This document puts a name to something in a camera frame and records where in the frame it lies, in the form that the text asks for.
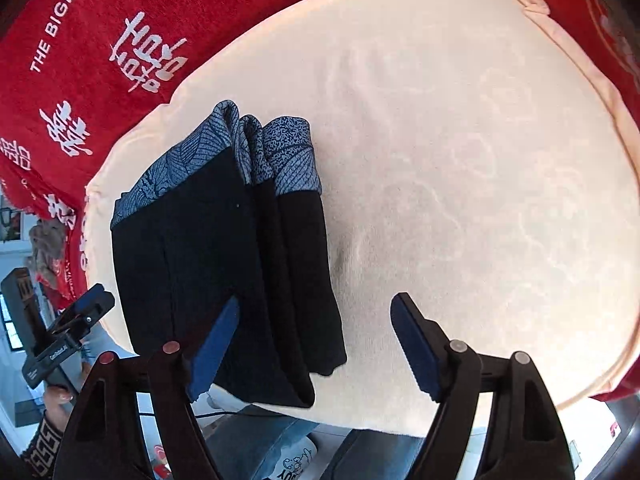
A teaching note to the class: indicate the white printed shoe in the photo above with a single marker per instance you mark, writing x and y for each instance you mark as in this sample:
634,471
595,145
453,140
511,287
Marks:
292,460

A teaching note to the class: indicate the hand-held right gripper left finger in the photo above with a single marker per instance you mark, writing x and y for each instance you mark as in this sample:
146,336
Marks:
215,355

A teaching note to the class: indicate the person's left forearm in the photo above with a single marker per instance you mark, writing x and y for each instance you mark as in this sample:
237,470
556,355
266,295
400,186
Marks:
42,450

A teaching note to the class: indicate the beige fluffy cloth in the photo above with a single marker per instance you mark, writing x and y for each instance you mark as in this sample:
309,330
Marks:
47,250

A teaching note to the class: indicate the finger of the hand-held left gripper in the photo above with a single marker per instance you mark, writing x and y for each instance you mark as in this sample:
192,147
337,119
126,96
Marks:
87,307

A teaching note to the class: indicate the red printed blanket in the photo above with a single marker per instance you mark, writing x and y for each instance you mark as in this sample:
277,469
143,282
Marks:
75,85

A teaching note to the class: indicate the black pants with blue waistband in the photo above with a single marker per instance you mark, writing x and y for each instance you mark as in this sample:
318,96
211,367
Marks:
200,240

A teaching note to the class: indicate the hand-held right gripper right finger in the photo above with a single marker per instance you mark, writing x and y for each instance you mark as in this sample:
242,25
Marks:
415,350

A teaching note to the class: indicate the person's left hand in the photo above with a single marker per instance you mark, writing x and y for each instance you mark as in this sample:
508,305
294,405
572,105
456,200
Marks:
56,405

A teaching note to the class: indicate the person's leg in jeans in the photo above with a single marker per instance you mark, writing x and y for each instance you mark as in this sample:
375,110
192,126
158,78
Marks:
250,435

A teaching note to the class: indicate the cream blanket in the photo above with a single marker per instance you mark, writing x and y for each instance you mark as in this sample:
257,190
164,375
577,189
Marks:
450,160

